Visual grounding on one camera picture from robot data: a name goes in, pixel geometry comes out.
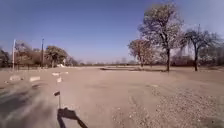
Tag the clump of trees and bushes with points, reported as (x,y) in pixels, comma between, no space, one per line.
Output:
(216,55)

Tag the row of trees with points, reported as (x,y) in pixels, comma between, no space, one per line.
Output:
(33,56)

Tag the dark pole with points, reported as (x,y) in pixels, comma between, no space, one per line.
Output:
(42,53)

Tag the pale pole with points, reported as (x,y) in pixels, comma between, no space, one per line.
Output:
(13,55)

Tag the dark bare tree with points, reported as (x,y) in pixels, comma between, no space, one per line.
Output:
(196,60)

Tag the small tree with brown leaves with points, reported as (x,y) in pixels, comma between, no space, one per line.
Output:
(141,53)

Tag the tall tree with brown leaves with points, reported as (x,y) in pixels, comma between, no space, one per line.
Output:
(168,56)

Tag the pale flat stone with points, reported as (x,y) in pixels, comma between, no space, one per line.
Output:
(59,79)
(55,74)
(34,79)
(15,78)

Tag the distant white object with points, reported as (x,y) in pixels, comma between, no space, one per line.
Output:
(61,65)

